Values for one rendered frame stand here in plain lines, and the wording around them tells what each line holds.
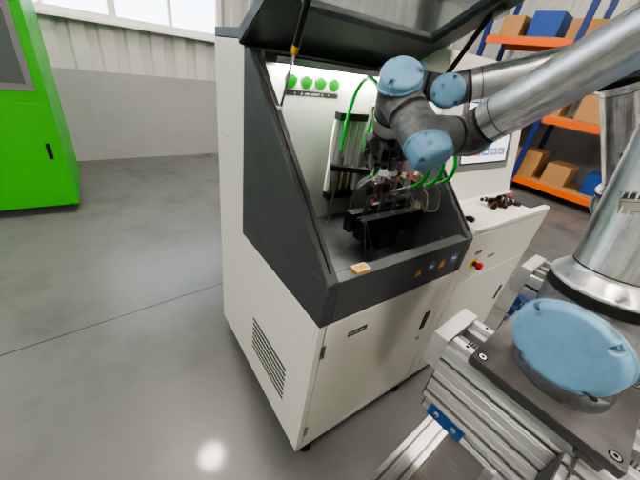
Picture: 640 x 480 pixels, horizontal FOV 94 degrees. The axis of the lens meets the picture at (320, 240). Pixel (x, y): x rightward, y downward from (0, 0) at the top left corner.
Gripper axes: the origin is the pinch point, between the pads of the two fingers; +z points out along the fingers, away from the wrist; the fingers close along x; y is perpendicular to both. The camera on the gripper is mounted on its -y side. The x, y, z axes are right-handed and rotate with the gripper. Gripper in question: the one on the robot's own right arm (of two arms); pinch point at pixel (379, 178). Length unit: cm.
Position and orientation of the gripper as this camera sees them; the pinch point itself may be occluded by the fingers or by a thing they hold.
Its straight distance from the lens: 107.3
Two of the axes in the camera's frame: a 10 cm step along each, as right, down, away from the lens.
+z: -1.4, 8.5, 5.1
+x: 8.2, -1.9, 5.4
